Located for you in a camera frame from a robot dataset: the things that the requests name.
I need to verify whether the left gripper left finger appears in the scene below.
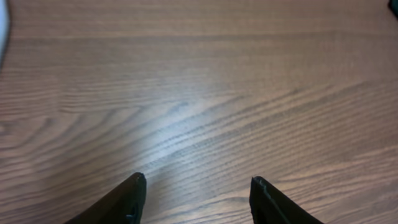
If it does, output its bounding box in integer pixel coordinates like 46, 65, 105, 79
65, 172, 147, 224

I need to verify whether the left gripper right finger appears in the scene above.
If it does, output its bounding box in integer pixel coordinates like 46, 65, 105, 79
249, 176, 323, 224

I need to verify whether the black t-shirt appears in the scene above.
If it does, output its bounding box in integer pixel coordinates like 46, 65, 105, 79
388, 0, 398, 18

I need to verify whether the beige folded garment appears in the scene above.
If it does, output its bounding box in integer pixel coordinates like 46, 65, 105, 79
0, 0, 10, 65

